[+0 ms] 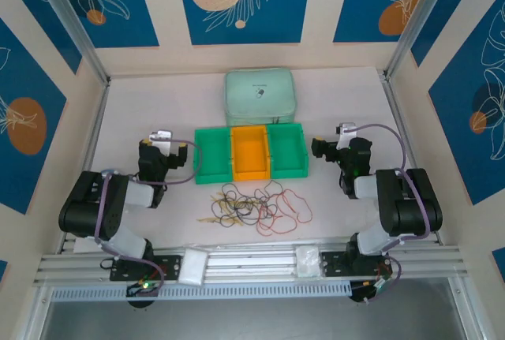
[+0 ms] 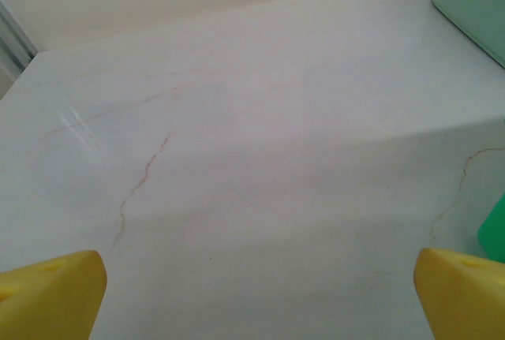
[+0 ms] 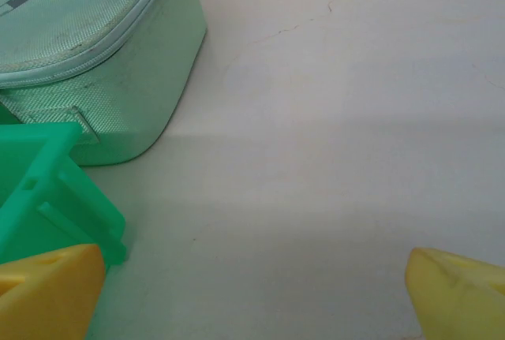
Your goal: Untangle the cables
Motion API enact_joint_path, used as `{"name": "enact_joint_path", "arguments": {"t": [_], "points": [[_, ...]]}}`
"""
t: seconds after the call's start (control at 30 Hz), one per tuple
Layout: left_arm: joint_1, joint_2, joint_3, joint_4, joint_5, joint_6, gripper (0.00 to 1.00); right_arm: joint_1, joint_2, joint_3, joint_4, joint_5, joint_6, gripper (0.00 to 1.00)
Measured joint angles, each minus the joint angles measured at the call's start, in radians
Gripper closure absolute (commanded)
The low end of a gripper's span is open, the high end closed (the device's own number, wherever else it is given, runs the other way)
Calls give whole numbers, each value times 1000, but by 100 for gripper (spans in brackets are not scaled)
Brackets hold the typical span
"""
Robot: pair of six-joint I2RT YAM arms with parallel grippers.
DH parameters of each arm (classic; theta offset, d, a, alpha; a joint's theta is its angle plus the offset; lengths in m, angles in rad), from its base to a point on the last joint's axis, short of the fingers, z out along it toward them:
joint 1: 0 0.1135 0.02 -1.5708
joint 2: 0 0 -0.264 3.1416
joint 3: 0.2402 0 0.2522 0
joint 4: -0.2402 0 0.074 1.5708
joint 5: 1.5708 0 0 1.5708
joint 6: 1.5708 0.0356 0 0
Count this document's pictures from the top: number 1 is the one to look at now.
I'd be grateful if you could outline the green plastic bin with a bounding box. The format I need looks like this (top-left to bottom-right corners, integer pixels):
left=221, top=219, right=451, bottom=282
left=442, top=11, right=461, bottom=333
left=193, top=127, right=234, bottom=185
left=267, top=122, right=310, bottom=179

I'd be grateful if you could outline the orange plastic bin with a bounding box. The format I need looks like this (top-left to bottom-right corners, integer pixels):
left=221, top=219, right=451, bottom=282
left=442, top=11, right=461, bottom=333
left=230, top=125, right=274, bottom=181

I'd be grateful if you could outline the mint green zip pouch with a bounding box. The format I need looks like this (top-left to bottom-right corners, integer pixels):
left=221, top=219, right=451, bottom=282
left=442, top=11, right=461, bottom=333
left=224, top=66, right=299, bottom=128

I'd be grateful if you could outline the white foam pad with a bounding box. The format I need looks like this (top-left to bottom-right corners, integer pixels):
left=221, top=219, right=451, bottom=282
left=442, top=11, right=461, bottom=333
left=178, top=248, right=211, bottom=287

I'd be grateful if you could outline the clear plastic bag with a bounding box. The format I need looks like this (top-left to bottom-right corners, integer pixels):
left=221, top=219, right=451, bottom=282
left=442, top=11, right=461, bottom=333
left=294, top=245, right=321, bottom=278

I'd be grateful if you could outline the left controller board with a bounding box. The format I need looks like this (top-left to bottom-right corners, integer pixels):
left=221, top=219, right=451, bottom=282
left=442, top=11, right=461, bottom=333
left=125, top=279, right=161, bottom=309

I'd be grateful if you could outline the controller board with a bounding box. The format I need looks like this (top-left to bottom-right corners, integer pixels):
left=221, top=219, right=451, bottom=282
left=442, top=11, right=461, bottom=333
left=350, top=276, right=398, bottom=306
left=125, top=279, right=161, bottom=309

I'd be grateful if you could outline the right controller board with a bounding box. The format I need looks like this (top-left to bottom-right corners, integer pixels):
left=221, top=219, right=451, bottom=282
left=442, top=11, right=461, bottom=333
left=350, top=276, right=398, bottom=306

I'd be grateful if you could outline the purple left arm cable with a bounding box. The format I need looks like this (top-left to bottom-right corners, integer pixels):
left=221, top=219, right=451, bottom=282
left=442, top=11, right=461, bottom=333
left=94, top=136, right=204, bottom=290

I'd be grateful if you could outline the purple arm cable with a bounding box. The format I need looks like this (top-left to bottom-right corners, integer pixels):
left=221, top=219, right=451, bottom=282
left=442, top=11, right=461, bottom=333
left=346, top=122, right=433, bottom=297
left=94, top=136, right=204, bottom=290

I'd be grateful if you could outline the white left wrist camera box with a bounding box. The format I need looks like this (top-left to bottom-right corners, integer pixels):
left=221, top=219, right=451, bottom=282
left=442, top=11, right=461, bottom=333
left=148, top=129, right=174, bottom=155

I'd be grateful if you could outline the white metal bracket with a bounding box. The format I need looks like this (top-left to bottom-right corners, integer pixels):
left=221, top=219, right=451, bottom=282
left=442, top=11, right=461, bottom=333
left=335, top=121, right=358, bottom=151

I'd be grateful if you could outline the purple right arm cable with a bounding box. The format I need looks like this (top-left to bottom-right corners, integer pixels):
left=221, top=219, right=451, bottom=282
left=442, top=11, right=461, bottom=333
left=346, top=122, right=433, bottom=297

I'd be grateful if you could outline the aluminium side rail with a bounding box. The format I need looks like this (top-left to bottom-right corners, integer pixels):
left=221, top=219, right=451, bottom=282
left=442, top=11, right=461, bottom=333
left=57, top=79, right=112, bottom=256
left=376, top=69, right=445, bottom=246

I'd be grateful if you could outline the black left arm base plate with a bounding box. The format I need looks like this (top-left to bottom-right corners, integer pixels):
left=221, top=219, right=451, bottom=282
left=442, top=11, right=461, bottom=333
left=109, top=252, right=185, bottom=282

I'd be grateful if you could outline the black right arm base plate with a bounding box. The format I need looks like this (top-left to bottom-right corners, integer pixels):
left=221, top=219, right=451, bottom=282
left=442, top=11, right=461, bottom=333
left=319, top=251, right=392, bottom=280

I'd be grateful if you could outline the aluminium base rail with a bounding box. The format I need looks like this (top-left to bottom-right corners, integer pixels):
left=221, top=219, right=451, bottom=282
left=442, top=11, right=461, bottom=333
left=33, top=241, right=470, bottom=286

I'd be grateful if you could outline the aluminium corner post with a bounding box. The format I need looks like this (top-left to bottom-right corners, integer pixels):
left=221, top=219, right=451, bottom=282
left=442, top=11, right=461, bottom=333
left=29, top=0, right=112, bottom=88
left=383, top=0, right=466, bottom=80

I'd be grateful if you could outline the grey slotted cable duct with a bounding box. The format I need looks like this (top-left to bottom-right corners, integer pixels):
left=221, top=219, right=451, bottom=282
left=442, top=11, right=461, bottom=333
left=50, top=281, right=353, bottom=302

